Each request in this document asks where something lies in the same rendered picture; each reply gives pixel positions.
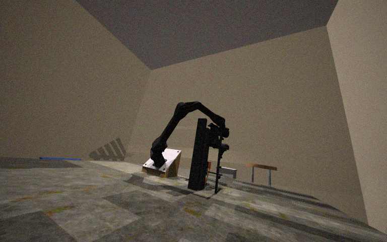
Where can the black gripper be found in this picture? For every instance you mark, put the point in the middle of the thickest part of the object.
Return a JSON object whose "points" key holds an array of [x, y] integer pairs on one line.
{"points": [[214, 141]]}

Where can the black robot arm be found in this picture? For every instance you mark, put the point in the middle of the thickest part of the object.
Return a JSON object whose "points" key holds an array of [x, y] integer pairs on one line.
{"points": [[182, 109]]}

